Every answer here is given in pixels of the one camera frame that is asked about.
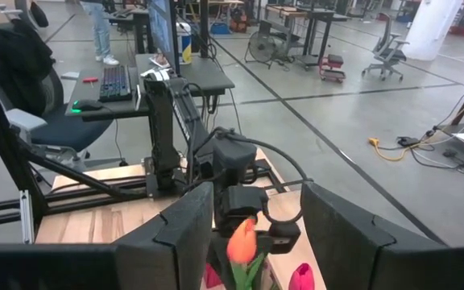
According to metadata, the white yellow canister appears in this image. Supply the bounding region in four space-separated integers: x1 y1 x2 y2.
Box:
176 22 193 65

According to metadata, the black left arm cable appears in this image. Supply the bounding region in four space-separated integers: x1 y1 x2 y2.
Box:
215 127 313 225

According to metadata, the dark blue office chair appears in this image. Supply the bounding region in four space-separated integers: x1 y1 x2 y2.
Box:
0 19 126 172

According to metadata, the red step stool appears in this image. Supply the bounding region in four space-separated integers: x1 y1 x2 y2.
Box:
318 53 346 85

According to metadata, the silver corner bracket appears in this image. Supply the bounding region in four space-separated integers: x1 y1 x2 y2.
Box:
19 189 36 245

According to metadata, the small wooden shelf table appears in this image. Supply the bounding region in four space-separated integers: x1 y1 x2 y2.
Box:
255 179 328 290

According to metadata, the pink artificial tulip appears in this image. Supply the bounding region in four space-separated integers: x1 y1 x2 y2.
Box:
288 262 316 290

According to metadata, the computer monitor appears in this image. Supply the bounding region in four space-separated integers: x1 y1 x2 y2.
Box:
146 0 181 77

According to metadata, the yellow extension cord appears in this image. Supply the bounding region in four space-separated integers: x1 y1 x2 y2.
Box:
367 136 437 163

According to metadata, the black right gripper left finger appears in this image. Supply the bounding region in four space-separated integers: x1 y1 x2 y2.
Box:
0 181 215 290

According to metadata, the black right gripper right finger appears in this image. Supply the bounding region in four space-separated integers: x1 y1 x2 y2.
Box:
300 180 464 290

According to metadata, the white building column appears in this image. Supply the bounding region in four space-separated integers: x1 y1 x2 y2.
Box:
400 0 464 62

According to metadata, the black operator desk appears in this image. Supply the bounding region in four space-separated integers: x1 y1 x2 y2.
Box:
64 53 236 122

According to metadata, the black keyboard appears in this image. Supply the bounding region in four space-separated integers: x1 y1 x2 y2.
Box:
97 64 133 102

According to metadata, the black jacket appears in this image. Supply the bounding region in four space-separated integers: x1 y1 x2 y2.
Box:
0 19 56 118

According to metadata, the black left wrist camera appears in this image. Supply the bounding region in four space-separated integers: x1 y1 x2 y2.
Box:
267 221 302 255

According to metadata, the black power adapter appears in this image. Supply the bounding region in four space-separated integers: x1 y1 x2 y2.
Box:
396 135 421 148

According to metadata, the grey office chair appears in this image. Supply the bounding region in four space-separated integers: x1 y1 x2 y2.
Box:
360 11 411 82

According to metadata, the black floor fan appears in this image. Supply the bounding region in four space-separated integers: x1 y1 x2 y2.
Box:
243 31 280 68

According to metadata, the orange artificial tulip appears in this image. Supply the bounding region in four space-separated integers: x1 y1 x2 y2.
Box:
226 217 266 290

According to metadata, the black computer mouse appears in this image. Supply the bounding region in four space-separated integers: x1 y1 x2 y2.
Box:
72 99 105 114

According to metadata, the blue storage bin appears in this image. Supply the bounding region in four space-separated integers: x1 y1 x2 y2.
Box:
210 22 231 35

